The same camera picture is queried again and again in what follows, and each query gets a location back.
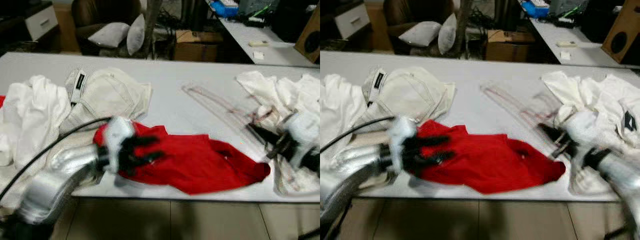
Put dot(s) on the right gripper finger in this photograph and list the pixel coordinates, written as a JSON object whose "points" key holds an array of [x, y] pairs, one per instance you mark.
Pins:
{"points": [[550, 132], [267, 142], [261, 132], [556, 142]]}

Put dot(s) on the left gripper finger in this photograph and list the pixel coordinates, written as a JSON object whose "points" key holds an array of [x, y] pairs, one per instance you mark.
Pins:
{"points": [[146, 141], [150, 159], [437, 159], [433, 141]]}

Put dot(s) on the red plastic clothes hanger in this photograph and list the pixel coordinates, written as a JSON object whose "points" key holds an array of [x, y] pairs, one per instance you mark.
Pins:
{"points": [[220, 107], [517, 106]]}

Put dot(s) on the red shirt white logo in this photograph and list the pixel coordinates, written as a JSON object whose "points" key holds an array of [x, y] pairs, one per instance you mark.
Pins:
{"points": [[500, 165], [200, 165]]}

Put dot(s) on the white shirt black label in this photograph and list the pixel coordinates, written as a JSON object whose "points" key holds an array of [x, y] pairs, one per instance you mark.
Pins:
{"points": [[285, 90], [595, 92]]}

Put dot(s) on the beige jeans black label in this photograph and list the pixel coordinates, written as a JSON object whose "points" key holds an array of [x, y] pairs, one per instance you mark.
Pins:
{"points": [[415, 92], [110, 95]]}

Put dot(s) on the small white paper card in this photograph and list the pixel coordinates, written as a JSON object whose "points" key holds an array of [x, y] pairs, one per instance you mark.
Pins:
{"points": [[565, 55], [258, 55]]}

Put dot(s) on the white remote control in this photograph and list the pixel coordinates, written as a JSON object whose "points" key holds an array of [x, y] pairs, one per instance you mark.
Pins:
{"points": [[566, 44], [258, 43]]}

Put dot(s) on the small brown cardboard box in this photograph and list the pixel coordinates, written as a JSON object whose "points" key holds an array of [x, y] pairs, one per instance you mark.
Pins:
{"points": [[507, 47], [197, 47]]}

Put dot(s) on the white desk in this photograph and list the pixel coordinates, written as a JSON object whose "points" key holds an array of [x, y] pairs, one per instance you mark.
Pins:
{"points": [[547, 35], [235, 35]]}

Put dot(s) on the wooden loudspeaker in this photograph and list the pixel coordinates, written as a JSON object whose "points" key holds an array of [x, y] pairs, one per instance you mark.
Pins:
{"points": [[622, 40], [310, 42]]}

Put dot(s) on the black power strip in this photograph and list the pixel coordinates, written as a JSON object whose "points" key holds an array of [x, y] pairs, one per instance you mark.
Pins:
{"points": [[255, 22], [564, 22]]}

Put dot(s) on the blue plastic object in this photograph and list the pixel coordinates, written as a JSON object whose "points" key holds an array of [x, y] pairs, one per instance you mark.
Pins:
{"points": [[222, 7], [534, 7]]}

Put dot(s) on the grey draped pole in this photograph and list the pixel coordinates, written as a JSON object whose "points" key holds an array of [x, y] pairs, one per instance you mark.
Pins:
{"points": [[151, 15], [462, 15]]}

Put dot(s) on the grey electronic device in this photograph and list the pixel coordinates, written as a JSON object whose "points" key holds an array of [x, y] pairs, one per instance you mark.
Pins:
{"points": [[255, 6], [565, 6]]}

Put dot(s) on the white drawer cabinet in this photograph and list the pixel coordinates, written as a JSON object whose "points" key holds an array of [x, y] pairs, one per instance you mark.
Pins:
{"points": [[352, 21], [42, 22]]}

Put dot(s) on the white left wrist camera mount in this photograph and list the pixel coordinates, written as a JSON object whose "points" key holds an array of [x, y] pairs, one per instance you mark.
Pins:
{"points": [[117, 132], [402, 131]]}

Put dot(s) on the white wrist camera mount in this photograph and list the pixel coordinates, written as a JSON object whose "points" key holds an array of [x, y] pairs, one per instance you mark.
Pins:
{"points": [[585, 127], [117, 132], [402, 131], [302, 130]]}

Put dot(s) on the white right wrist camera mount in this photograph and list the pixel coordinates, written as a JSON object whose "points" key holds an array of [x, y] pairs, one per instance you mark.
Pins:
{"points": [[585, 127], [302, 130]]}

